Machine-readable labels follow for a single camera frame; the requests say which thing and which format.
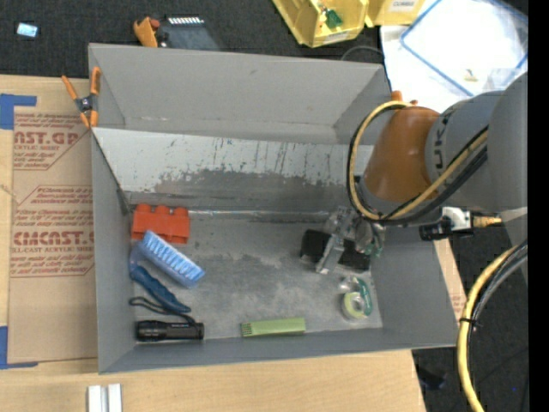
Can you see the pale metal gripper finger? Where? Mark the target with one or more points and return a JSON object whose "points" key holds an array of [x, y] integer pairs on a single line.
{"points": [[341, 220], [329, 256]]}

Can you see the black flat rectangular object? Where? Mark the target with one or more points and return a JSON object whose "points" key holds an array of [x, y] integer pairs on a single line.
{"points": [[314, 245]]}

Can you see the green tape dispenser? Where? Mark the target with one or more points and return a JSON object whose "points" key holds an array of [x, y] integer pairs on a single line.
{"points": [[356, 301]]}

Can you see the grey metal bin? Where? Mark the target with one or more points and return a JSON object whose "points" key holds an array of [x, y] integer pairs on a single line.
{"points": [[257, 273]]}

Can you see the light green flat block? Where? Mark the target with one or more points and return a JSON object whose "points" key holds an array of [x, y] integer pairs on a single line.
{"points": [[274, 327]]}

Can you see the light blue scrub brush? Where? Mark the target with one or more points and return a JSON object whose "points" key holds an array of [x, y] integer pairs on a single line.
{"points": [[171, 258]]}

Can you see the orange-red toy brick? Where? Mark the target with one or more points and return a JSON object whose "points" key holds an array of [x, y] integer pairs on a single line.
{"points": [[161, 225]]}

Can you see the brown cardboard board red print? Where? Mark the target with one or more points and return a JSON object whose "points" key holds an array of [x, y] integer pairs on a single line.
{"points": [[51, 230]]}

